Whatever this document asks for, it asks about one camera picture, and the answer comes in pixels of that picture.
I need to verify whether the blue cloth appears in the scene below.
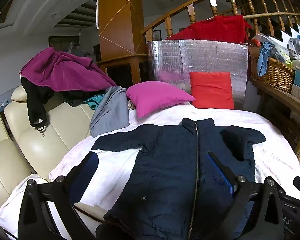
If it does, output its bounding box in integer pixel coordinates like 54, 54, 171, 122
256, 42, 277, 77

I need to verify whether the silver foil insulation sheet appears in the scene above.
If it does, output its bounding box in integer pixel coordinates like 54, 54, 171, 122
147, 39, 249, 110

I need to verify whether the white blanket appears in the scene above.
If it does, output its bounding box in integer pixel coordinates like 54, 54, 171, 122
0, 101, 300, 240

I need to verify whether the red pillow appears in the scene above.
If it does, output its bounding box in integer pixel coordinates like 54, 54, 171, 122
189, 72, 235, 110

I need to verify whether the black garment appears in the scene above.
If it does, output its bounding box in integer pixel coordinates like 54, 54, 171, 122
21, 76, 108, 132

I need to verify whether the red garment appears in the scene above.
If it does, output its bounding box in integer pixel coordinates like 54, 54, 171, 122
166, 15, 252, 44

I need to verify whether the wicker basket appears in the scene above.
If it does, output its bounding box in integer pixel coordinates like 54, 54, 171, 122
249, 54, 295, 93

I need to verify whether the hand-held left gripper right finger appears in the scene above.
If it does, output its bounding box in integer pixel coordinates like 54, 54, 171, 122
205, 151, 285, 240

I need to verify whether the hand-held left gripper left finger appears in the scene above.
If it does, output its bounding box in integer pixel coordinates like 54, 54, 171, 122
17, 151, 99, 240

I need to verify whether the grey plastic bag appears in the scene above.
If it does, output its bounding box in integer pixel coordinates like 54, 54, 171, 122
287, 38, 300, 61

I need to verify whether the grey garment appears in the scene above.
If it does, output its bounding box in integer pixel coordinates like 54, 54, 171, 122
90, 86, 130, 138

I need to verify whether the dark wall picture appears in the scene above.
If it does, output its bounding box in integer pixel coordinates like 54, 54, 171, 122
49, 35, 80, 48

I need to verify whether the navy zip jacket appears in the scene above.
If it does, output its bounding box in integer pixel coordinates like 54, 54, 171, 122
91, 117, 267, 240

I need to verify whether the cream leather sofa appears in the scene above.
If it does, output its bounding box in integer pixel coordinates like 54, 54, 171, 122
0, 85, 108, 220

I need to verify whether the magenta fleece garment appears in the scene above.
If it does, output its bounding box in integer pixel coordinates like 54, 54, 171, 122
20, 47, 117, 92

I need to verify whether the wooden bench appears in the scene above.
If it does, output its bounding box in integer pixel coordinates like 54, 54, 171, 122
250, 79, 300, 165

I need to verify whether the teal garment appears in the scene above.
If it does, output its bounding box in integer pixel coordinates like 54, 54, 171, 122
82, 94, 105, 110

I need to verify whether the magenta pillow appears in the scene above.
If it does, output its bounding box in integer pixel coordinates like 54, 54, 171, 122
126, 81, 196, 118

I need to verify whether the wooden stair railing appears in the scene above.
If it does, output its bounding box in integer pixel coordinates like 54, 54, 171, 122
141, 0, 300, 43

